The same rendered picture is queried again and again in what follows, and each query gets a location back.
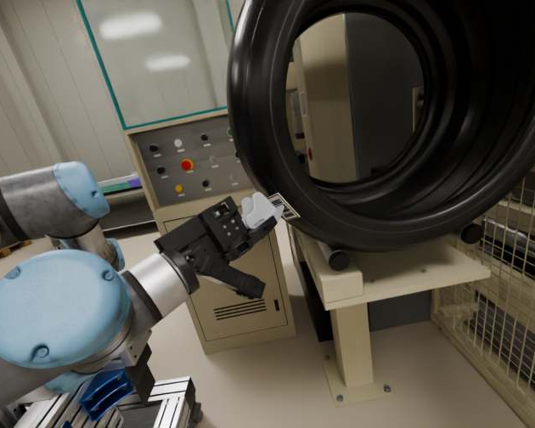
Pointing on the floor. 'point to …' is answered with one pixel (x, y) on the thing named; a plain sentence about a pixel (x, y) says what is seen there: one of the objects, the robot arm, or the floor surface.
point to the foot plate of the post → (373, 391)
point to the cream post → (333, 165)
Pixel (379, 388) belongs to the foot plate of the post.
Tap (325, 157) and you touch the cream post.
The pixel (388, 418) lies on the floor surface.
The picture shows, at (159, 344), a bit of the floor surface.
